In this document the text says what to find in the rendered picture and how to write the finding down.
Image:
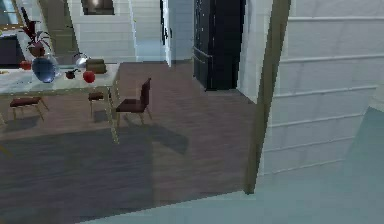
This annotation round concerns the white room door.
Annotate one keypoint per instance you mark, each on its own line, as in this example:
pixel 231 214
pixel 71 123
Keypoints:
pixel 165 31

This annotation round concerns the dark cabinet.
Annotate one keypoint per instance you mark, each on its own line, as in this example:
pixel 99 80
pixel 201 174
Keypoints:
pixel 10 50

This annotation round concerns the silver kettle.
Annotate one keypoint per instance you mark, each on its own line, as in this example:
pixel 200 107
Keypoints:
pixel 81 60

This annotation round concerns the red apple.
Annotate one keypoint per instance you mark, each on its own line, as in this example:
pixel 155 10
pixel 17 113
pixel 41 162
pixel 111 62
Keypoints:
pixel 25 65
pixel 89 76

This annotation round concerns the glass dining table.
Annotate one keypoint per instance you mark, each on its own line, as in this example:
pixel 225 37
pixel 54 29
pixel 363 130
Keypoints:
pixel 20 85

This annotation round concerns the olive brown bread loaf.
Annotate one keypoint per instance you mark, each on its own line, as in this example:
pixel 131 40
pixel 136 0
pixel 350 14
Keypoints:
pixel 96 66

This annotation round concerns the dark red small pot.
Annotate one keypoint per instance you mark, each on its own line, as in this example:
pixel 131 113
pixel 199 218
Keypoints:
pixel 70 74

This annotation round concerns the dark framed wall picture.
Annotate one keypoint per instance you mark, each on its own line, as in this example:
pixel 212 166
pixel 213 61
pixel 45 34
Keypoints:
pixel 98 6

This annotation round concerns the dark red dining chair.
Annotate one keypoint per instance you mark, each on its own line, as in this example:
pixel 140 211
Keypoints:
pixel 135 104
pixel 25 101
pixel 96 96

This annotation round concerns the black fridge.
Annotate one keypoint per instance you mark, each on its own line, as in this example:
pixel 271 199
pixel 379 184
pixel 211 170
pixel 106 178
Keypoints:
pixel 216 43

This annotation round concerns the red leaved house plant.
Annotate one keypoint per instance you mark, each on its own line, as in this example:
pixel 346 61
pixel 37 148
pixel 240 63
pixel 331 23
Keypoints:
pixel 35 38

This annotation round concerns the blue glass bowl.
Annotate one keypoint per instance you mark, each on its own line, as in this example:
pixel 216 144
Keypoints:
pixel 44 69

